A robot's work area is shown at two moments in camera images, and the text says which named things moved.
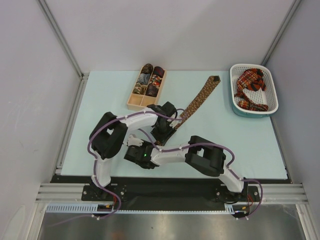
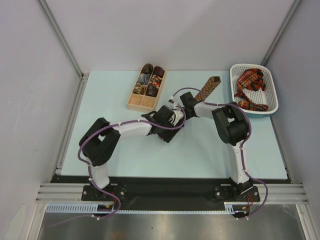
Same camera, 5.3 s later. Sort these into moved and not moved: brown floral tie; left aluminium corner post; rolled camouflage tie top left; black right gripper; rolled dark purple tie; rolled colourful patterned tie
Moved: black right gripper; brown floral tie
Not moved: rolled camouflage tie top left; left aluminium corner post; rolled colourful patterned tie; rolled dark purple tie
